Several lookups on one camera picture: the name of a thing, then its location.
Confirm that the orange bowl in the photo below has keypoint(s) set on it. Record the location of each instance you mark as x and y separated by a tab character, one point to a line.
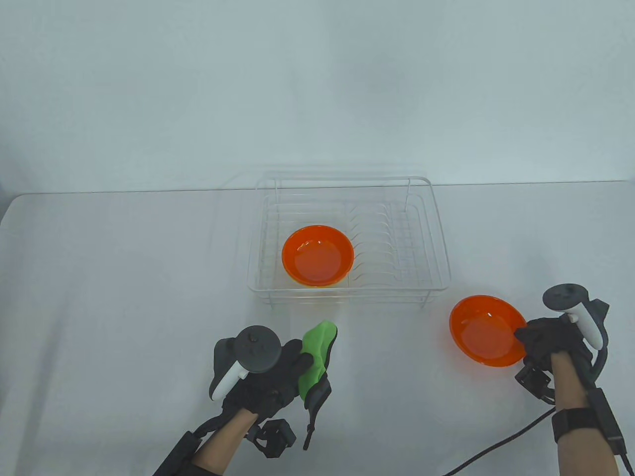
483	332
317	255

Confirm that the grey wrist sensor box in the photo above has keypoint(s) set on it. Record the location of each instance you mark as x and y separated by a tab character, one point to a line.
605	419
173	458

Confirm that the yellow bowl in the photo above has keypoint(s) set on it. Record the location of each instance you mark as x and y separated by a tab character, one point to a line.
317	285

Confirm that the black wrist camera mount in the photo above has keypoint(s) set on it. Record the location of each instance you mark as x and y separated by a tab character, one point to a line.
536	382
275	439

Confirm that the person's left forearm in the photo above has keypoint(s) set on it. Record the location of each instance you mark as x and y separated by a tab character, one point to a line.
223	439

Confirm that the grey and white controller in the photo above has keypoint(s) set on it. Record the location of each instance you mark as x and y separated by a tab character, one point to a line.
563	295
255	347

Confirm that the person's right hand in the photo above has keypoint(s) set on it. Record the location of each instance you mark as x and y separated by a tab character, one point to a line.
550	337

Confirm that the person's right forearm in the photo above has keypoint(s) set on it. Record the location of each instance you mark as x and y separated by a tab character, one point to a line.
570	386

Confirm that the person's left hand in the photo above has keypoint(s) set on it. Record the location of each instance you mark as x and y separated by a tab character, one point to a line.
270	391

